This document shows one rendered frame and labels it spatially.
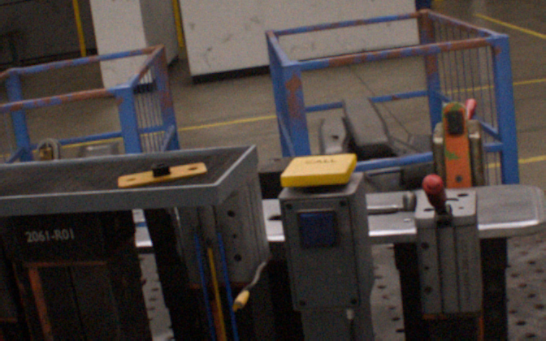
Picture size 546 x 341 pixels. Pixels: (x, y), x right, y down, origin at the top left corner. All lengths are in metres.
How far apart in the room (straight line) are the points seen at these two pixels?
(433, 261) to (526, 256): 0.83
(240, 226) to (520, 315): 0.68
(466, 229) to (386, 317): 0.64
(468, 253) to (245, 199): 0.26
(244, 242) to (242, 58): 8.13
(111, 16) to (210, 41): 1.05
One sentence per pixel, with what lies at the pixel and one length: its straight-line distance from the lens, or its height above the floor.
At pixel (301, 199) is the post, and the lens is 0.78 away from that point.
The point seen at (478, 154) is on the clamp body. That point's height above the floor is 1.03.
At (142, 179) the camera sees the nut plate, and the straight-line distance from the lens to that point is 0.83.
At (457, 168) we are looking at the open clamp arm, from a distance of 1.27.
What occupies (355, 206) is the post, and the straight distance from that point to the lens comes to 0.78.
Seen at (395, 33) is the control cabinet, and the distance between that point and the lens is 9.23.
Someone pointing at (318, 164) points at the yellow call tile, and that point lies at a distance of 0.81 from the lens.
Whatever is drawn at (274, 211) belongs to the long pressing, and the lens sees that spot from 1.22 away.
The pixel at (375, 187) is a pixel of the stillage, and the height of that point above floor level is 0.30.
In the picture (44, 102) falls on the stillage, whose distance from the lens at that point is 3.12.
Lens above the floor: 1.37
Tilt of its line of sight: 14 degrees down
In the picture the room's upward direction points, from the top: 8 degrees counter-clockwise
